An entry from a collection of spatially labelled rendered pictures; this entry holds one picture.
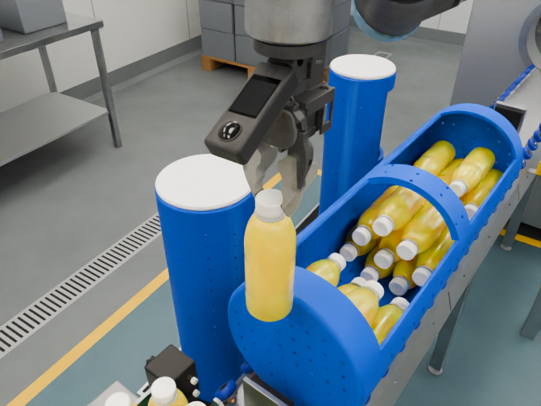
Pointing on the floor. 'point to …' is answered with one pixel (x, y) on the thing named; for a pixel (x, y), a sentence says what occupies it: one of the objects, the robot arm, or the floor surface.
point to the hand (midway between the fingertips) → (270, 203)
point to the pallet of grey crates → (233, 55)
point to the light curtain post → (533, 319)
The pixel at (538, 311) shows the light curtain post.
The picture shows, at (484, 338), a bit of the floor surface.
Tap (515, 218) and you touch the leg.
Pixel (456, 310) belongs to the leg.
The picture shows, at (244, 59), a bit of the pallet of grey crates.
